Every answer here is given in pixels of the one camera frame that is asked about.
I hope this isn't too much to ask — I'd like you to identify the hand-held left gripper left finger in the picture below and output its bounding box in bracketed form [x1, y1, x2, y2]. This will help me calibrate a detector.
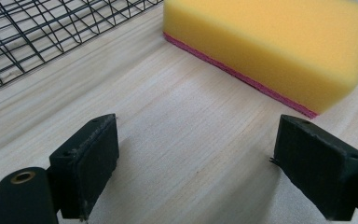
[48, 113, 120, 222]

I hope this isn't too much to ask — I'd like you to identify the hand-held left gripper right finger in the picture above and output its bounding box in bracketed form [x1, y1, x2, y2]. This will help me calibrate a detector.
[269, 114, 358, 222]

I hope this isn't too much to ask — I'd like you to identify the yellow sponge with pink base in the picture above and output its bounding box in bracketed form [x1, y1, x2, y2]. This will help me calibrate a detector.
[162, 0, 358, 119]

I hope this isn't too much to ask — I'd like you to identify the black wire basket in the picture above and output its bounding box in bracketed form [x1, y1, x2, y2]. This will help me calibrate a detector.
[0, 0, 164, 98]

